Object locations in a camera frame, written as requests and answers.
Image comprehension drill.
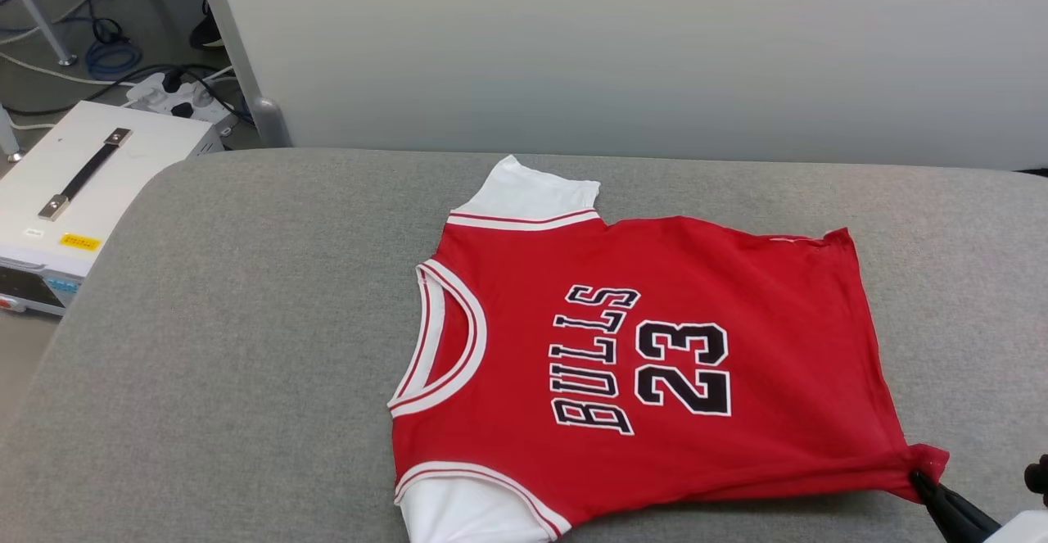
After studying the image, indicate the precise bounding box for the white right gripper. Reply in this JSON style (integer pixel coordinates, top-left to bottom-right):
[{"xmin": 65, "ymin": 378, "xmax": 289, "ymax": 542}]
[{"xmin": 910, "ymin": 468, "xmax": 1048, "ymax": 543}]

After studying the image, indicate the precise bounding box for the red Bulls basketball jersey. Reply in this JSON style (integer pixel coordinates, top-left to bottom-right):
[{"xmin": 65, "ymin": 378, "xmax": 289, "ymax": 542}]
[{"xmin": 386, "ymin": 155, "xmax": 951, "ymax": 543}]

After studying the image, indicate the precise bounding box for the white partition panel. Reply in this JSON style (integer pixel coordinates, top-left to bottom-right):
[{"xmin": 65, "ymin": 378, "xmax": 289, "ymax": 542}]
[{"xmin": 209, "ymin": 0, "xmax": 1048, "ymax": 172}]

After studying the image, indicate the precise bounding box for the grey fabric sofa cushion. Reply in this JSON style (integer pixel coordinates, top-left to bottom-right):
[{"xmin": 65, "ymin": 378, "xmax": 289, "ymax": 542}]
[{"xmin": 0, "ymin": 147, "xmax": 1048, "ymax": 543}]

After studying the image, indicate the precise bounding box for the white power strip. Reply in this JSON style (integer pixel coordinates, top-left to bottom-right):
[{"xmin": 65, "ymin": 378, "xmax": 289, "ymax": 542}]
[{"xmin": 125, "ymin": 70, "xmax": 240, "ymax": 132}]

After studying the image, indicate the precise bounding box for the black shoe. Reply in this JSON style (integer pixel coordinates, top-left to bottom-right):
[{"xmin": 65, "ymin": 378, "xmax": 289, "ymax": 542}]
[{"xmin": 189, "ymin": 0, "xmax": 224, "ymax": 50}]

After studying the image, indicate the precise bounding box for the white equipment box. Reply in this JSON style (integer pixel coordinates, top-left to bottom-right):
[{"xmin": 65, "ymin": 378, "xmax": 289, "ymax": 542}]
[{"xmin": 0, "ymin": 100, "xmax": 225, "ymax": 317}]

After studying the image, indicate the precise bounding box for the grey metal table leg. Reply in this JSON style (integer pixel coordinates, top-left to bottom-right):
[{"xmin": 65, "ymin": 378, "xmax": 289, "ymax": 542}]
[{"xmin": 0, "ymin": 0, "xmax": 79, "ymax": 68}]

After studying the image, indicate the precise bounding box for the grey metal partition post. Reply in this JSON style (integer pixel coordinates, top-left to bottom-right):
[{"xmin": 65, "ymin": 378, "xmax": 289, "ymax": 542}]
[{"xmin": 191, "ymin": 0, "xmax": 293, "ymax": 149}]

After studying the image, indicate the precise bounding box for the black power cable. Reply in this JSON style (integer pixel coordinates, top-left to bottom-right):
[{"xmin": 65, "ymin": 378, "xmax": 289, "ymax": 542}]
[{"xmin": 0, "ymin": 0, "xmax": 251, "ymax": 122}]

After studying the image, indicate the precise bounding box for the black box carrying handle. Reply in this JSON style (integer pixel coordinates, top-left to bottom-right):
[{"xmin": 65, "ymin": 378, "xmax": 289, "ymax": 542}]
[{"xmin": 38, "ymin": 127, "xmax": 133, "ymax": 222}]

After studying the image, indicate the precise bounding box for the blue coiled cable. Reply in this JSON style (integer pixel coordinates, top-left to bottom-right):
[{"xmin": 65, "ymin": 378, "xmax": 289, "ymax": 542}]
[{"xmin": 84, "ymin": 38, "xmax": 145, "ymax": 79}]

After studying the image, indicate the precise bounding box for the white floor cable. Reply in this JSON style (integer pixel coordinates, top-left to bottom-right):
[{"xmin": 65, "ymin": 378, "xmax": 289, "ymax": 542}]
[{"xmin": 0, "ymin": 0, "xmax": 238, "ymax": 89}]

